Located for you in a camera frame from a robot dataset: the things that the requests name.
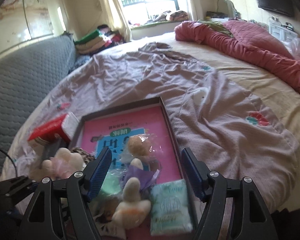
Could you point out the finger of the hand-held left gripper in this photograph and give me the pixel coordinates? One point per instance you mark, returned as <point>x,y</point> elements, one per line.
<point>15,187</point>

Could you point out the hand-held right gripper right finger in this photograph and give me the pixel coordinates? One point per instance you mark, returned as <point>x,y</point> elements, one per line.
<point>192,175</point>

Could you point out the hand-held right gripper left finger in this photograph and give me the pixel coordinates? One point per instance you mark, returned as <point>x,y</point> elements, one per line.
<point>100,175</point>

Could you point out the green pouch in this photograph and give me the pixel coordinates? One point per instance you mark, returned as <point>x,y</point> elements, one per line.
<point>112,183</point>

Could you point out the leopard print cloth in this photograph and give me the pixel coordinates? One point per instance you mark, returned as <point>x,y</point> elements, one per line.
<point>83,153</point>

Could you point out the cream plush doll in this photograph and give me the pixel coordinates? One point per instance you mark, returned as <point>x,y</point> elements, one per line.
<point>65,157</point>

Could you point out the green tissue pack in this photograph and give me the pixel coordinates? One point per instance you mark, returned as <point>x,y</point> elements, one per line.
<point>171,210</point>

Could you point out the cream plush rabbit purple bow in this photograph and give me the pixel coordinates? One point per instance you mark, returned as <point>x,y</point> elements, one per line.
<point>130,210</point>

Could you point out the pink tray with blue label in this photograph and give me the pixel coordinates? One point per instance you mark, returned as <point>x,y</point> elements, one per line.
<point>120,108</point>

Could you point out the pink book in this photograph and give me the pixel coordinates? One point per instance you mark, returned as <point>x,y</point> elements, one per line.
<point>140,120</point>

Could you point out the red and white tissue box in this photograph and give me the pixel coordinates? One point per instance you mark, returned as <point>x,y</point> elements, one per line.
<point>50,127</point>

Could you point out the bed with lilac sheet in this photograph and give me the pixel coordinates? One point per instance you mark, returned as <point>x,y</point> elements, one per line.
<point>190,80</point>

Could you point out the grey quilted headboard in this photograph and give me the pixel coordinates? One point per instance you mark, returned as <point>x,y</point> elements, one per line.
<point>27,80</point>

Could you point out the stack of folded clothes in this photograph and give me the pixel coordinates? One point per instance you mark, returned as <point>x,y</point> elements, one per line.
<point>95,40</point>

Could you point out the pink quilt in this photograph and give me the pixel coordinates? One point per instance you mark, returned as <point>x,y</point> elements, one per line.
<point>252,45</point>

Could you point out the bedding on window sill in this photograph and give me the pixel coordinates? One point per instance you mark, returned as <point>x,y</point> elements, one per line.
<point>170,16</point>

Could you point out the cream curtain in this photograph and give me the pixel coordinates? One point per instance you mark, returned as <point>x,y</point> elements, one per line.
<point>200,0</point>
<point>115,10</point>

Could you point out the clear plastic bag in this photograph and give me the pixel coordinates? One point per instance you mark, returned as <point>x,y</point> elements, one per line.
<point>298,47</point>

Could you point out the white cabinet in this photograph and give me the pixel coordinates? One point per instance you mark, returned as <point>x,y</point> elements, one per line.
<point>282,30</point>

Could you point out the white framed mirror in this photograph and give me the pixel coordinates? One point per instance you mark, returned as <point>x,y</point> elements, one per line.
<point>226,7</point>

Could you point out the glossy wall panel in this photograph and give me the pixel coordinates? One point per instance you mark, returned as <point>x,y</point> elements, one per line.
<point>22,20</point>

